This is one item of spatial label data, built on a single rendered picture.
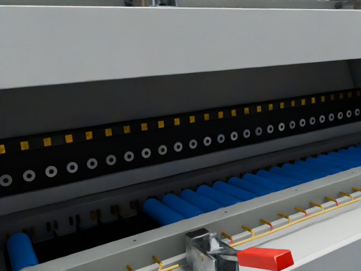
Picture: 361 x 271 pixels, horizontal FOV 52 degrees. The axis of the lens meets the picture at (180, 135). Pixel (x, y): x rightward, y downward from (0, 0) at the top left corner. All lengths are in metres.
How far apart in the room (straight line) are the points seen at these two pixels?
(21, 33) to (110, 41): 0.05
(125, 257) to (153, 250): 0.02
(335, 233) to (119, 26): 0.24
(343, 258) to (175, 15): 0.22
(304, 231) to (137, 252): 0.15
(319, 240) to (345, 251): 0.02
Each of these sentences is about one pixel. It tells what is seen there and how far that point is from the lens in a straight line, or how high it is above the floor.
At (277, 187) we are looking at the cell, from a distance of 0.39.
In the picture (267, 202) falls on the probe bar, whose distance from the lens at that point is 0.33.
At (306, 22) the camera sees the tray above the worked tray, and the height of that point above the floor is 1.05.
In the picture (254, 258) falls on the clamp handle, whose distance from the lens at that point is 0.22.
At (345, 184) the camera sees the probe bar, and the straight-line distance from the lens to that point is 0.40.
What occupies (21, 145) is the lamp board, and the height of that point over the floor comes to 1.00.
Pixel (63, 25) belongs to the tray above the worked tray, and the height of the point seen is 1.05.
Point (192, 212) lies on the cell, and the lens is 0.33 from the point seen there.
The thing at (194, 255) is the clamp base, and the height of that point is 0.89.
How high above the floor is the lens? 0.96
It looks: 4 degrees up
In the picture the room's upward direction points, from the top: 12 degrees counter-clockwise
